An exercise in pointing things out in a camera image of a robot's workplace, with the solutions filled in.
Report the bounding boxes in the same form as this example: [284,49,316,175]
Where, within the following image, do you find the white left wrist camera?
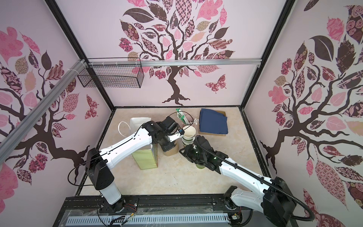
[168,129,185,142]

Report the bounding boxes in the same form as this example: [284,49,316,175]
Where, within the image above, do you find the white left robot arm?
[85,116,184,205]

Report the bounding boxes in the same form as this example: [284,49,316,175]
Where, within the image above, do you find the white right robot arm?
[179,136,297,227]

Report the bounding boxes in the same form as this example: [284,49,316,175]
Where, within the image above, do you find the white paper takeout bag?
[118,117,158,170]

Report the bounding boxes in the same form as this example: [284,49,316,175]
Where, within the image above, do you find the white green paper cup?
[196,164,205,169]

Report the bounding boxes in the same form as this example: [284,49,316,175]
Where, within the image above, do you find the green wrapped stirrers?
[176,108,185,124]

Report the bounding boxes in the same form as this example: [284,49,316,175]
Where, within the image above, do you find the aluminium rail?
[88,58,262,67]
[1,59,87,163]

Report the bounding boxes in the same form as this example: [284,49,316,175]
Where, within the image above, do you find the blue napkin stack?
[199,108,229,134]

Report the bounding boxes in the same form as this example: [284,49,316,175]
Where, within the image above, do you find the brown cardboard napkin box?
[198,110,229,136]

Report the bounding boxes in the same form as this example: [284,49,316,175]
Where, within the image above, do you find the pink bucket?
[181,114,199,127]

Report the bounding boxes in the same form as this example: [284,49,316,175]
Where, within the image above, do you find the aluminium rail left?
[1,59,87,163]

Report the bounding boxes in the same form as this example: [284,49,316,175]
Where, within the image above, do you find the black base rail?
[52,193,284,227]

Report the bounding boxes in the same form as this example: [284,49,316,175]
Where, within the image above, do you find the aluminium rail back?
[88,58,262,67]

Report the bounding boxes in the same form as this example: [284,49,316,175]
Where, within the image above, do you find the black corrugated cable hose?
[194,138,316,222]

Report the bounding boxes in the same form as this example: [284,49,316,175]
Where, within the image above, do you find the black wire basket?
[78,57,144,89]

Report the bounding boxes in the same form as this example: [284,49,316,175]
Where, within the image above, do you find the white slotted cable duct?
[64,213,230,227]

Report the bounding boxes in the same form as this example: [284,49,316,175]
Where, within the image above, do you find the stacked paper cups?
[181,125,197,146]

